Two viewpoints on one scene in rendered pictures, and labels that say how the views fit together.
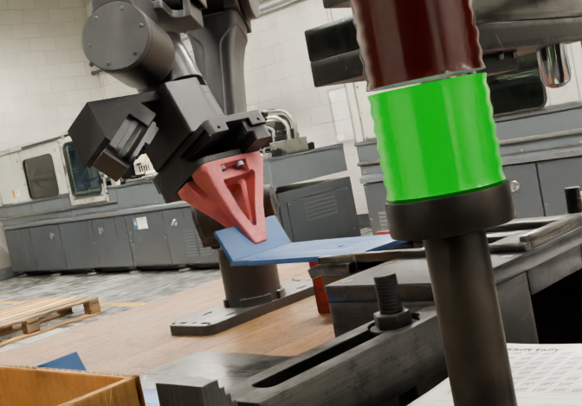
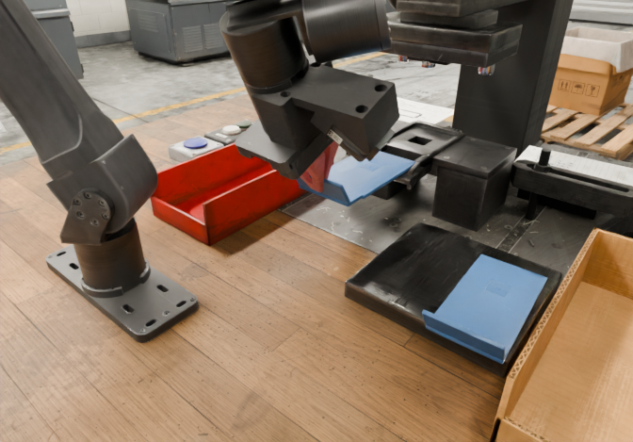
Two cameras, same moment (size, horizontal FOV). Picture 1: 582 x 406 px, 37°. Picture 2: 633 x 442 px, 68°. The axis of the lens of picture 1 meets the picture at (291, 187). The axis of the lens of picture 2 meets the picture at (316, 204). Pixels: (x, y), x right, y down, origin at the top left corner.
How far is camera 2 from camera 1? 92 cm
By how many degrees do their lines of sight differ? 93
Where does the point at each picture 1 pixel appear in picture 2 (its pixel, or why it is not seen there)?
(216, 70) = (28, 23)
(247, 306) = (147, 278)
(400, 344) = (559, 171)
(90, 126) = (389, 108)
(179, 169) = (321, 140)
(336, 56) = (495, 51)
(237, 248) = (338, 192)
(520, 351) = not seen: hidden behind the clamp
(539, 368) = not seen: hidden behind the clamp
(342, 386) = (598, 185)
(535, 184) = not seen: outside the picture
